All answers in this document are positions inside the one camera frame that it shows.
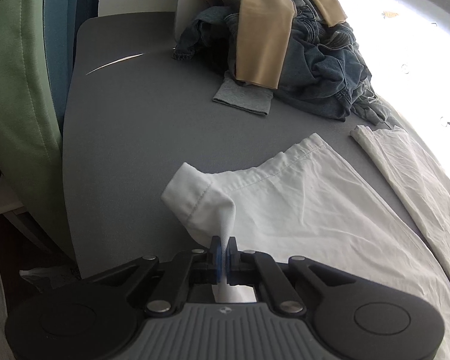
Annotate white trousers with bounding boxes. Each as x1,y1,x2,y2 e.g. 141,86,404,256
161,134,450,359

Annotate grey cloth piece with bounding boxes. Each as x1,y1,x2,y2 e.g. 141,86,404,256
213,72,273,116

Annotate grey shirt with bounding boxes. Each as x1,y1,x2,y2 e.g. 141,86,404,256
351,94,401,128

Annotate dark denim jeans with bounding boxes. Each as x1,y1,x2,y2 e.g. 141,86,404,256
174,0,376,121

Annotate green chair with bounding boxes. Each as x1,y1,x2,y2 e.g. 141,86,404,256
0,0,74,257

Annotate white board panel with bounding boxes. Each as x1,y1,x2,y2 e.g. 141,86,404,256
175,0,209,41

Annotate tan garment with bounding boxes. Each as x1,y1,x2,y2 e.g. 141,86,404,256
194,0,348,90

